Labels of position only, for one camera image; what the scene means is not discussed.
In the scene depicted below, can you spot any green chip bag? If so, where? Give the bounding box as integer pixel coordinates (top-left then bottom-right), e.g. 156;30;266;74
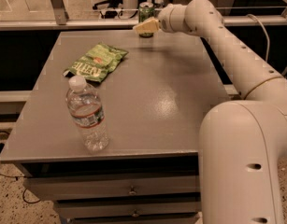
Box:
63;43;128;83

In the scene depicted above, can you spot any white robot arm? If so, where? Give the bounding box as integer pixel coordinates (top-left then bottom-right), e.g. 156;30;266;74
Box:
134;0;287;224

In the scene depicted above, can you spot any green soda can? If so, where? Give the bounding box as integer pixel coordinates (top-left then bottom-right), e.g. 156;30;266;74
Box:
138;2;155;38

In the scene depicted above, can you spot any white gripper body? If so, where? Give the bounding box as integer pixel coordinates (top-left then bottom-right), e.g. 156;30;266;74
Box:
158;4;189;33

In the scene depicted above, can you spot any clear plastic water bottle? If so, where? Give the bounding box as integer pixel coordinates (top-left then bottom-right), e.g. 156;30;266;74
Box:
66;76;108;152

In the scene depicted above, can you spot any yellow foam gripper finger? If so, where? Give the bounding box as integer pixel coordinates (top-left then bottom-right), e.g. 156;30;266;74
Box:
133;17;160;35

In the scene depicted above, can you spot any black office chair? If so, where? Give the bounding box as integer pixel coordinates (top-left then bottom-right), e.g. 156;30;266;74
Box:
93;0;122;19

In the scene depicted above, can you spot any grey drawer cabinet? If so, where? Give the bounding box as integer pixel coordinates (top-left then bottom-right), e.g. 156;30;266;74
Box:
0;30;228;224

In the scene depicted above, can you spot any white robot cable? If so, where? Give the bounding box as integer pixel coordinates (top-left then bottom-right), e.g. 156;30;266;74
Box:
246;13;287;77

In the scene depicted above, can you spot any grey metal railing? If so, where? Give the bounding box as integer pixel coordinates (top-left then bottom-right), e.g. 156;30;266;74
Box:
0;0;287;30

